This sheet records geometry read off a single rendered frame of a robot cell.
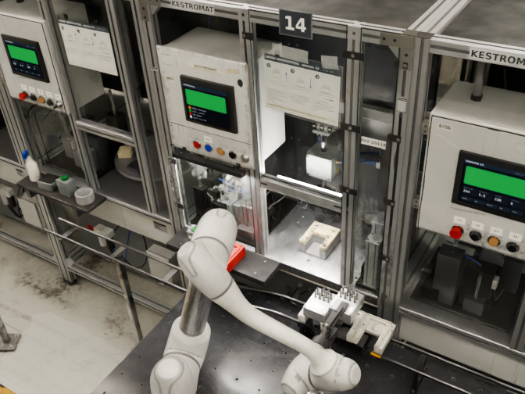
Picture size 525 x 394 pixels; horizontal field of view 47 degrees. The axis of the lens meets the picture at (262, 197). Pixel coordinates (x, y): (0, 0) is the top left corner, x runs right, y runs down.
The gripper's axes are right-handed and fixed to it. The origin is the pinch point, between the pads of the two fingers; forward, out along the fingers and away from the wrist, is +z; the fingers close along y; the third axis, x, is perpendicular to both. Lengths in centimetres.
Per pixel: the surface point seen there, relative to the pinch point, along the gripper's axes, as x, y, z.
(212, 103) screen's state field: 64, 68, 16
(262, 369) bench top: 25.8, -28.1, -20.1
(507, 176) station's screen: -46, 70, 15
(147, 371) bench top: 67, -28, -45
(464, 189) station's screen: -34, 61, 15
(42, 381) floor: 158, -96, -44
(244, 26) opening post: 50, 99, 21
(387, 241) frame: -9.1, 26.1, 18.7
